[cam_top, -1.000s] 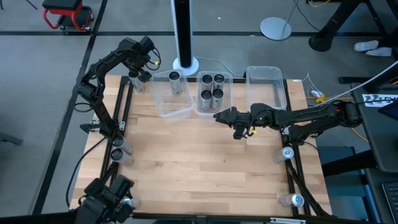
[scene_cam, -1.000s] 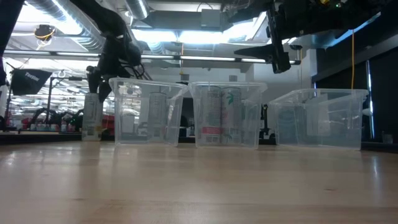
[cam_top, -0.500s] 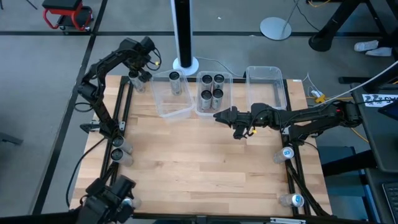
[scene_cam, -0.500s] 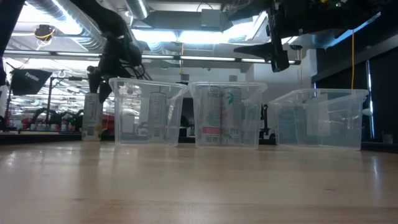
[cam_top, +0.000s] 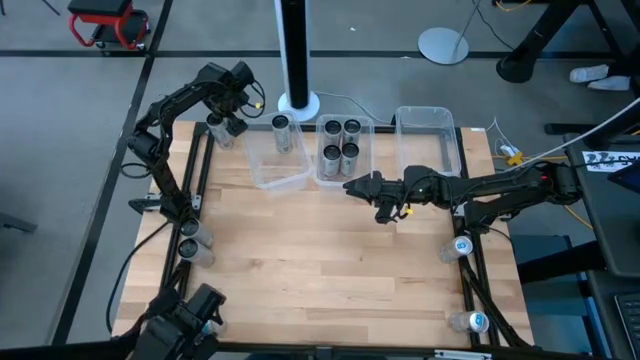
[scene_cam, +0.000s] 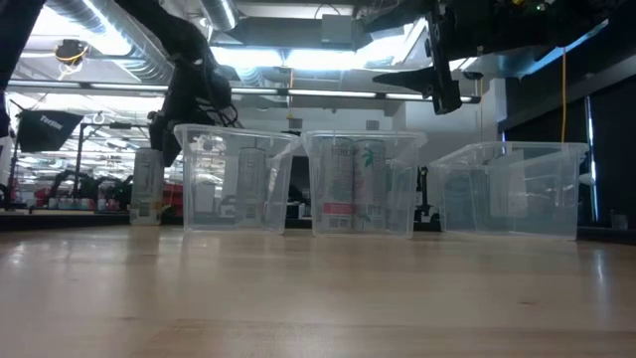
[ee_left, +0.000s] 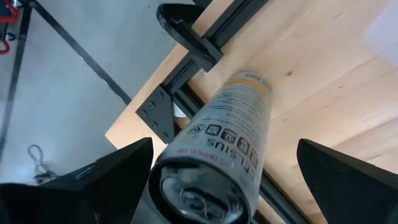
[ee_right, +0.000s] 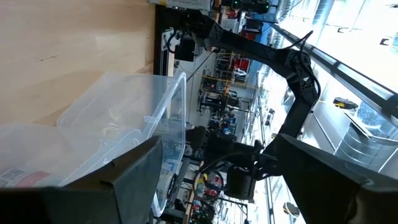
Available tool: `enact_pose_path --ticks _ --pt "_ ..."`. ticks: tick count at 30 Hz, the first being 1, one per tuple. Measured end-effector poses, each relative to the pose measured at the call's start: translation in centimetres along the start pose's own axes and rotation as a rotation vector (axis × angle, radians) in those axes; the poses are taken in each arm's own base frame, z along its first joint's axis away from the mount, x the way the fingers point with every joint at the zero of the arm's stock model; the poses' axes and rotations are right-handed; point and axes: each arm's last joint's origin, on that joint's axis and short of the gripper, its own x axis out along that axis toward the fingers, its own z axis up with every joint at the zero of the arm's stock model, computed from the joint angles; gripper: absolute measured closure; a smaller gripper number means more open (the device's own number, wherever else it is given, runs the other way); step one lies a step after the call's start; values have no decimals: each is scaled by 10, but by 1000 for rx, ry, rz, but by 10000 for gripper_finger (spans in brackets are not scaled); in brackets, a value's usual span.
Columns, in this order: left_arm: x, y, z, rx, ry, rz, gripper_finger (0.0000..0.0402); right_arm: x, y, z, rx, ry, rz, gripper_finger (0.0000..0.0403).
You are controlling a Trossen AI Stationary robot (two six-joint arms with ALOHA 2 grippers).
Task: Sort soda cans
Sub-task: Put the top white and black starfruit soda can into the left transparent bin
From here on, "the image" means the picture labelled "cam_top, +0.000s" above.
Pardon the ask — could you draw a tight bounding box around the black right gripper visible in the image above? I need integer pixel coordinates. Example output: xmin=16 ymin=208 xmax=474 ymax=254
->
xmin=343 ymin=167 xmax=419 ymax=225

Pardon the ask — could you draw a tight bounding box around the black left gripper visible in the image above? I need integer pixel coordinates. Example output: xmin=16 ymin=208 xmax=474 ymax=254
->
xmin=199 ymin=60 xmax=255 ymax=139

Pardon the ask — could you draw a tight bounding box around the clear plastic bin white label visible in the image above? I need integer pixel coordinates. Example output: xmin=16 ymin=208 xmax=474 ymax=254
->
xmin=313 ymin=113 xmax=377 ymax=188

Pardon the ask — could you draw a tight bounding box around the grey round-base stand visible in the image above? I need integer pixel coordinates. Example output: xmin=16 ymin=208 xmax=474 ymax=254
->
xmin=416 ymin=0 xmax=482 ymax=67

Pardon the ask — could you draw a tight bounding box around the red black rolling stool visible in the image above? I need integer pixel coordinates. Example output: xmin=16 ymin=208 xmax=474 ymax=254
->
xmin=66 ymin=0 xmax=152 ymax=52

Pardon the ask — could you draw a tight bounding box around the black desk leg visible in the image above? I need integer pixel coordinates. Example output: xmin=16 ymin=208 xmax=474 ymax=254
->
xmin=495 ymin=0 xmax=591 ymax=85

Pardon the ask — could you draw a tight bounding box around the black desk crossbar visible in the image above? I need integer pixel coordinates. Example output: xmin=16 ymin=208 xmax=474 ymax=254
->
xmin=516 ymin=241 xmax=607 ymax=285

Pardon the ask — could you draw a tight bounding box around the dark grey floor bar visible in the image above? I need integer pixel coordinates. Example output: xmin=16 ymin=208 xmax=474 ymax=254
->
xmin=0 ymin=211 xmax=39 ymax=235

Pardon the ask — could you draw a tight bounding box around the white paper label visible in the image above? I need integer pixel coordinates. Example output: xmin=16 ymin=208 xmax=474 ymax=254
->
xmin=581 ymin=150 xmax=640 ymax=174

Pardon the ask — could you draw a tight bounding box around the person's foot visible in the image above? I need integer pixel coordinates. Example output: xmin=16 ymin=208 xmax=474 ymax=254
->
xmin=568 ymin=63 xmax=610 ymax=84
xmin=587 ymin=74 xmax=631 ymax=92

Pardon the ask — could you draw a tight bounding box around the black desk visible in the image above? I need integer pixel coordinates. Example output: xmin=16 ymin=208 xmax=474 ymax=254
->
xmin=564 ymin=97 xmax=640 ymax=360

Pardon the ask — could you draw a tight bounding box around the black laptop keyboard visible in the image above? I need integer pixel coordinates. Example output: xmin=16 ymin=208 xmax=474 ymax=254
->
xmin=613 ymin=292 xmax=640 ymax=360

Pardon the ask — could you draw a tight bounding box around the black aluminium table frame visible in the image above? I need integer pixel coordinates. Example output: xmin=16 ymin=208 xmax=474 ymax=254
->
xmin=112 ymin=119 xmax=536 ymax=360

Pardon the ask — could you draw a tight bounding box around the grey fan cable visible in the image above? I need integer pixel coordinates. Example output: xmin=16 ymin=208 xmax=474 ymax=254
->
xmin=313 ymin=90 xmax=397 ymax=126

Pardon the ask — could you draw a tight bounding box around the silver frame bracket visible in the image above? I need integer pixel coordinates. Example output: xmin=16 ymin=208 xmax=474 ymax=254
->
xmin=433 ymin=348 xmax=495 ymax=360

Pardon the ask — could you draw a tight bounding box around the yellow floor cable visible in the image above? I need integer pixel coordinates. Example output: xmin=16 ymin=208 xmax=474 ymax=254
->
xmin=519 ymin=155 xmax=595 ymax=231

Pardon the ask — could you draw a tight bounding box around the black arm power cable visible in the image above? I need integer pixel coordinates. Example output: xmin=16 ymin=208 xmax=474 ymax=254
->
xmin=104 ymin=222 xmax=174 ymax=335

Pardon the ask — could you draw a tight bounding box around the thick white cable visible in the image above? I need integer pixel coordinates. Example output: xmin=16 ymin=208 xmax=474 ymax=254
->
xmin=497 ymin=97 xmax=640 ymax=177

